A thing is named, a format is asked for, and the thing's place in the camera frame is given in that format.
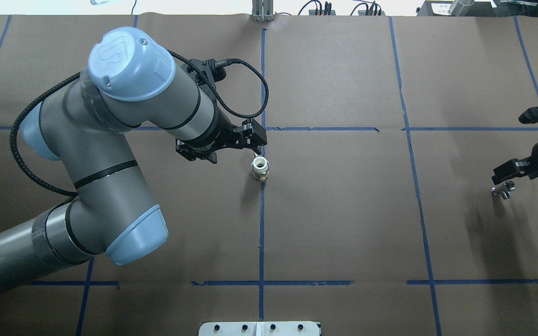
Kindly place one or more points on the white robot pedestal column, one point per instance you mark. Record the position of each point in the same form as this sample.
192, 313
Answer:
260, 328

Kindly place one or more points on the round steel weight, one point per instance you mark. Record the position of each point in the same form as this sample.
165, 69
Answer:
460, 8

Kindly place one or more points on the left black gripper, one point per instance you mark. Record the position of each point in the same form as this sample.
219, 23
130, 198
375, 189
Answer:
212, 142

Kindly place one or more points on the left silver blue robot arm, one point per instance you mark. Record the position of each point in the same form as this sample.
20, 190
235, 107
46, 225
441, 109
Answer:
72, 140

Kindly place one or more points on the white brass PPR valve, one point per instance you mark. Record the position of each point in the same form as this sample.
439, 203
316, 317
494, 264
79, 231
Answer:
260, 169

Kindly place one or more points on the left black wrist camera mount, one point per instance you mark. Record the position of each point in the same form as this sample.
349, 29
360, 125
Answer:
203, 71

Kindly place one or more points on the black flat base plate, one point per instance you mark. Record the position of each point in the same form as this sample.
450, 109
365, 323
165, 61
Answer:
440, 8

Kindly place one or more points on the aluminium frame post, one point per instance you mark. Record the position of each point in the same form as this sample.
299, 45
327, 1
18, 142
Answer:
262, 11

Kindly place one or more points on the chrome metal pipe fitting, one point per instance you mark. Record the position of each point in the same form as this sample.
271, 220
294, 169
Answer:
504, 190

